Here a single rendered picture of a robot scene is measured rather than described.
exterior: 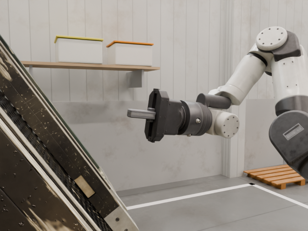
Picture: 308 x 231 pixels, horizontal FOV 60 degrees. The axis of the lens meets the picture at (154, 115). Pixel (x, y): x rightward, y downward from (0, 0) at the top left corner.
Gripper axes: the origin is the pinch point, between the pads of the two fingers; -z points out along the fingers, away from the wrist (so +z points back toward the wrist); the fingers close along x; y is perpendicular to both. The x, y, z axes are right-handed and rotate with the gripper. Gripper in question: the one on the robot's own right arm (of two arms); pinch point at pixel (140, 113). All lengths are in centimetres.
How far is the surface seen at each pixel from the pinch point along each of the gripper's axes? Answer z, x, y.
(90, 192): 1.2, -30.6, -29.2
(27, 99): -20.0, -2.0, -34.6
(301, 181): 381, -96, -163
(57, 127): -11.0, -9.5, -32.4
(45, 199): -23.8, -7.3, 25.6
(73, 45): 40, 44, -241
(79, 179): -2.9, -26.3, -30.3
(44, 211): -23.8, -8.6, 25.7
